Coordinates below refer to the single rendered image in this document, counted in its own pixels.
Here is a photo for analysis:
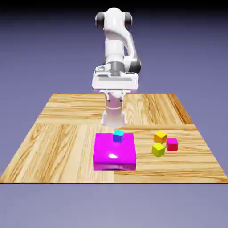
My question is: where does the large magenta box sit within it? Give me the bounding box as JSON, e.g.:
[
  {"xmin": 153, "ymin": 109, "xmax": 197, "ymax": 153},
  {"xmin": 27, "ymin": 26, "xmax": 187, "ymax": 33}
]
[{"xmin": 93, "ymin": 132, "xmax": 137, "ymax": 171}]

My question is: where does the small orange cube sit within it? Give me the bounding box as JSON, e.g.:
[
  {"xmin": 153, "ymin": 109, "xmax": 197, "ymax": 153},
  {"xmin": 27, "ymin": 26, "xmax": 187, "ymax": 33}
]
[{"xmin": 153, "ymin": 130, "xmax": 168, "ymax": 145}]

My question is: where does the small yellow cube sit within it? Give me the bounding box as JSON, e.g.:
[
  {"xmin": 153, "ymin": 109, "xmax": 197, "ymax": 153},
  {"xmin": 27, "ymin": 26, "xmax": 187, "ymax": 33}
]
[{"xmin": 151, "ymin": 142, "xmax": 166, "ymax": 158}]

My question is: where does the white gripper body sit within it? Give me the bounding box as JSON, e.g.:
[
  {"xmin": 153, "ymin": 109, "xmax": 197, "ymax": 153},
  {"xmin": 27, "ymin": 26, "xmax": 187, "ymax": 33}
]
[{"xmin": 92, "ymin": 70, "xmax": 139, "ymax": 94}]

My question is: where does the small cyan cube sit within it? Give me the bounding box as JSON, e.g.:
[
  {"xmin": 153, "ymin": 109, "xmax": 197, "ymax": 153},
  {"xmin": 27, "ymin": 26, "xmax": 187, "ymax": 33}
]
[{"xmin": 112, "ymin": 129, "xmax": 125, "ymax": 143}]

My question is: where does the small pink cube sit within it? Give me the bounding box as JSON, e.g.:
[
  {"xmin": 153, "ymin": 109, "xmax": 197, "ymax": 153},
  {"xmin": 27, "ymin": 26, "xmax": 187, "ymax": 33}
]
[{"xmin": 166, "ymin": 138, "xmax": 179, "ymax": 152}]

